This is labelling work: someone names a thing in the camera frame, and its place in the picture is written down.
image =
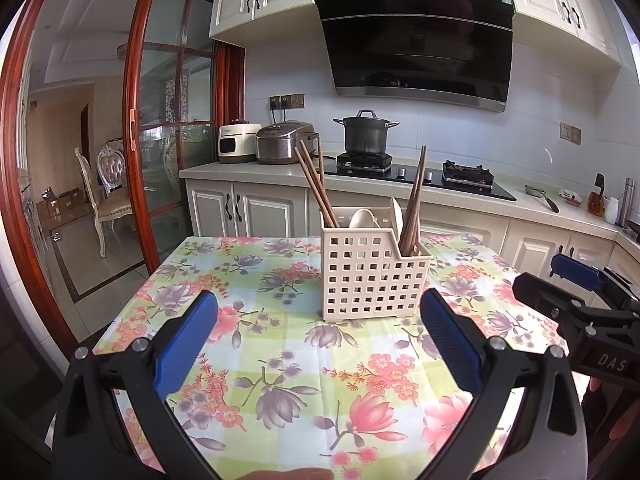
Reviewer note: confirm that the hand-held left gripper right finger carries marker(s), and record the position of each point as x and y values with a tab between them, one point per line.
450	345

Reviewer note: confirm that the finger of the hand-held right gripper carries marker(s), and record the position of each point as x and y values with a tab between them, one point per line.
575	270
550	300

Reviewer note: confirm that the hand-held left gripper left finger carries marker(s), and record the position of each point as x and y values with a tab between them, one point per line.
185	345

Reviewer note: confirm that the white plastic utensil basket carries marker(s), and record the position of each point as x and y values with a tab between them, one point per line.
370	280

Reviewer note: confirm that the white ceramic spoon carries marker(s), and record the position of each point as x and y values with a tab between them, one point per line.
360	218
396	217

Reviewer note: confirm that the person's right hand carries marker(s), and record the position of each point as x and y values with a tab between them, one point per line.
620	425

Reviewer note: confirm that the small white bottle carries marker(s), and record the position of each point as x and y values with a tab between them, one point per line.
611	211

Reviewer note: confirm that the amber oil bottle black cap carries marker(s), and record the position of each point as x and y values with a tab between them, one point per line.
596	200

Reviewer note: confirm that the small red and white object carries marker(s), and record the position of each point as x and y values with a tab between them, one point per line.
571	196

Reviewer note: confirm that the small frying pan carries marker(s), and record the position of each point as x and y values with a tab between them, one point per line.
542	197

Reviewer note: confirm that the steel thermos bottle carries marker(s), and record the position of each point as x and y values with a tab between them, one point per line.
625	205

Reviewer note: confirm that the floral tablecloth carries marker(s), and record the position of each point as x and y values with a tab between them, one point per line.
280	320

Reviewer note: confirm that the pink quilted table cover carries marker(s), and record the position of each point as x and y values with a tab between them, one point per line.
140	435

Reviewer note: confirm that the white dining chair beige seat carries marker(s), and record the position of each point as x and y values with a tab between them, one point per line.
115	210

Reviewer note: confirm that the white base cabinets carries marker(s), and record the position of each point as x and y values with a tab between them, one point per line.
270	210

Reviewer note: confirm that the black gas cooktop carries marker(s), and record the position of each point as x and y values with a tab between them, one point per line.
435	175

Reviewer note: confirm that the beige kitchen countertop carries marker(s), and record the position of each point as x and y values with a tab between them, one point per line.
240	172

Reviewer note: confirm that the cardboard boxes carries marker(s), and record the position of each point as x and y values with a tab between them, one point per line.
62	205

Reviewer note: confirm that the white dining chair tufted back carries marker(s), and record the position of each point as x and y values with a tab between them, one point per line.
111	167

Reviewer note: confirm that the white electric cooker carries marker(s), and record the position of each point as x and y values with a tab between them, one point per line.
237	142

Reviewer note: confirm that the silver rice cooker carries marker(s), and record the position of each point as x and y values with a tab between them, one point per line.
282	142

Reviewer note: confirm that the black cooking pot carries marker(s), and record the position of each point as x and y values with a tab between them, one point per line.
367	132

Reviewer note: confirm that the glass sliding door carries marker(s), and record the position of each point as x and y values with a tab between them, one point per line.
132	110

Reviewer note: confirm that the black range hood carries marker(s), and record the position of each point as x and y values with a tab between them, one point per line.
420	45

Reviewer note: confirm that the ceiling lamp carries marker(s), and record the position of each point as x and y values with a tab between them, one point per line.
129	50

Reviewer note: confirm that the beige wall outlet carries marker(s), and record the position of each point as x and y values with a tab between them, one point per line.
570	133

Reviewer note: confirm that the red wooden door frame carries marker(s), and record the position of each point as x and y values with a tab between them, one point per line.
15	185

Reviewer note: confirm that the wall outlet panel with plugs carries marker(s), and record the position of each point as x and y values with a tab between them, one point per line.
287	101

